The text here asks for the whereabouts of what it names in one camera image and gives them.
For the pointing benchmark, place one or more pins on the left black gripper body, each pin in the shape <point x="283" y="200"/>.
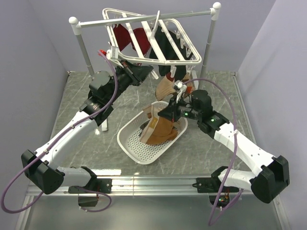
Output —
<point x="125" y="77"/>

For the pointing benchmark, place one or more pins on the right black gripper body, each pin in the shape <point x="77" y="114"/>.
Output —
<point x="185" y="111"/>

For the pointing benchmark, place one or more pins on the orange-brown underwear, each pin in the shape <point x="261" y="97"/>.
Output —
<point x="159" y="130"/>

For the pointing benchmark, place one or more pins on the white clip hanger frame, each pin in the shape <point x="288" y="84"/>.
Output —
<point x="149" y="26"/>

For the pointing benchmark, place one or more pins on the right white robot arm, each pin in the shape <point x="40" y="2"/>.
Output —
<point x="267" y="176"/>

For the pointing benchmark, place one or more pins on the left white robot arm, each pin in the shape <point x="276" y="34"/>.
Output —
<point x="43" y="168"/>

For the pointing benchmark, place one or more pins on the grey beige-banded underwear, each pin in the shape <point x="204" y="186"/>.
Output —
<point x="145" y="125"/>

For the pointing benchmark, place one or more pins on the black garment on hanger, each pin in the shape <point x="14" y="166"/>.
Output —
<point x="170" y="54"/>

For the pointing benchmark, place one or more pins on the beige argyle sock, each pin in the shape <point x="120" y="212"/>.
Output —
<point x="165" y="88"/>

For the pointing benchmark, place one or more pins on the white perforated laundry basket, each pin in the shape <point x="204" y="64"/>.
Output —
<point x="129" y="137"/>

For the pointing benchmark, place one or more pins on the silver drying rack stand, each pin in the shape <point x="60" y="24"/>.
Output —
<point x="77" y="29"/>

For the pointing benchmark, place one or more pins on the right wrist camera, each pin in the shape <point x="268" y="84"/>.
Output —
<point x="180" y="89"/>

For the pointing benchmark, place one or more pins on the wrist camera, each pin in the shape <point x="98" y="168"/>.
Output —
<point x="111" y="54"/>
<point x="180" y="89"/>

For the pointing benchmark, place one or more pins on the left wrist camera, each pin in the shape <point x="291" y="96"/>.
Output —
<point x="111" y="54"/>

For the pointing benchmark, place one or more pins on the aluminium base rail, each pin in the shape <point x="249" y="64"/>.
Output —
<point x="137" y="186"/>

